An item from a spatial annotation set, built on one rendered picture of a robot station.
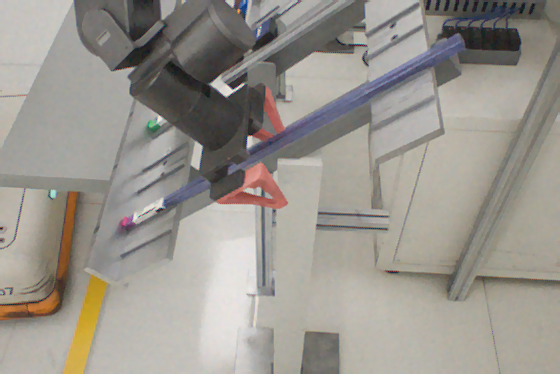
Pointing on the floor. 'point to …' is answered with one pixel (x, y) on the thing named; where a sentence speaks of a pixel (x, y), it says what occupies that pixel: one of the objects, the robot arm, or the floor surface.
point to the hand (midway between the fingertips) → (280, 170)
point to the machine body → (475, 169)
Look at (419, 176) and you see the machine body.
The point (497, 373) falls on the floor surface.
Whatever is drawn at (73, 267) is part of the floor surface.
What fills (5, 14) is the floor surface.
